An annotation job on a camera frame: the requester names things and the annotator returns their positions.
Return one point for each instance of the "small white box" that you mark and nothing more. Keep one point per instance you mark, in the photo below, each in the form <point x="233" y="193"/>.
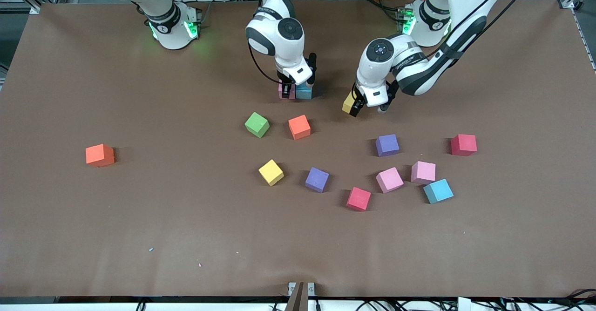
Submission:
<point x="464" y="304"/>

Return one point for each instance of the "aluminium table edge rail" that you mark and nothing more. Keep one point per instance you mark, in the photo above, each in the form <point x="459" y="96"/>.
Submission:
<point x="584" y="38"/>

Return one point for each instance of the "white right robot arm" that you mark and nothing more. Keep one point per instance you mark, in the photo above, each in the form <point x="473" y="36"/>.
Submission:
<point x="286" y="57"/>

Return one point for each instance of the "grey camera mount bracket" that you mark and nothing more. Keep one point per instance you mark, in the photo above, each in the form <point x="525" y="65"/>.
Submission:
<point x="298" y="297"/>

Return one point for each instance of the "yellow foam cube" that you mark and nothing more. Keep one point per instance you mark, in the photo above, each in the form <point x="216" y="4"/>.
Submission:
<point x="347" y="104"/>
<point x="271" y="172"/>

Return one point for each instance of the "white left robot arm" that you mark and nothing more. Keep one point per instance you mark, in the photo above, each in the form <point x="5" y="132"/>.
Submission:
<point x="372" y="73"/>

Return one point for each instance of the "purple foam cube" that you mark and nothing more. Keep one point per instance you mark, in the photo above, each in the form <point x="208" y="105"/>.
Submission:
<point x="387" y="145"/>
<point x="317" y="179"/>

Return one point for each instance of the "pink foam cube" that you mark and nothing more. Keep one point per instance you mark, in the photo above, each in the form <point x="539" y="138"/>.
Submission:
<point x="293" y="96"/>
<point x="423" y="172"/>
<point x="389" y="180"/>

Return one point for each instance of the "orange foam cube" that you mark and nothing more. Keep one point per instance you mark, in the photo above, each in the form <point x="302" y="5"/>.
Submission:
<point x="299" y="127"/>
<point x="99" y="156"/>

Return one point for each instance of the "cyan foam cube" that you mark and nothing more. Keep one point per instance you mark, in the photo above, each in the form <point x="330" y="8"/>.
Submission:
<point x="438" y="191"/>
<point x="303" y="93"/>

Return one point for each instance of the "red foam cube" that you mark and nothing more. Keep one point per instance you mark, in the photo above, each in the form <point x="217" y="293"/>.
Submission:
<point x="463" y="145"/>
<point x="358" y="199"/>

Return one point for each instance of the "green foam cube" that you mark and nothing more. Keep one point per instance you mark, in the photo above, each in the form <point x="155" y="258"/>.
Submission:
<point x="257" y="125"/>

